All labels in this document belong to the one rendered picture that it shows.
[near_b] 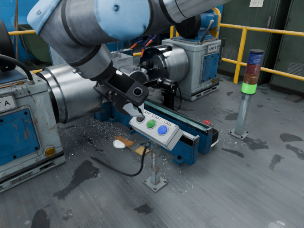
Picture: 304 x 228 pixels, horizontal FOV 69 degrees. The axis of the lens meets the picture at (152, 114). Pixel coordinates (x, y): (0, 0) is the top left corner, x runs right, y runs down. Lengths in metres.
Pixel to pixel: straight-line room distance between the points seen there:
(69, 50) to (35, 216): 0.57
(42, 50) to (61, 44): 4.71
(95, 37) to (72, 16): 0.05
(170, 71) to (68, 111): 0.60
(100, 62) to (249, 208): 0.66
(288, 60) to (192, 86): 2.79
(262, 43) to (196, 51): 2.91
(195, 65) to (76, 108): 0.79
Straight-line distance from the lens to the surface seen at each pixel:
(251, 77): 1.07
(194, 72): 1.44
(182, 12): 0.47
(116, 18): 0.37
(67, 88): 0.93
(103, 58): 0.51
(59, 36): 0.46
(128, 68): 1.13
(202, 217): 0.80
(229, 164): 1.01
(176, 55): 1.32
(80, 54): 0.48
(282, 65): 4.14
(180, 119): 1.04
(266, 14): 4.21
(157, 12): 0.48
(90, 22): 0.39
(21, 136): 0.89
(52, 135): 0.95
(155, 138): 0.67
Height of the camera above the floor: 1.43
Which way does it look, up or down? 28 degrees down
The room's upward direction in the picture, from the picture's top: straight up
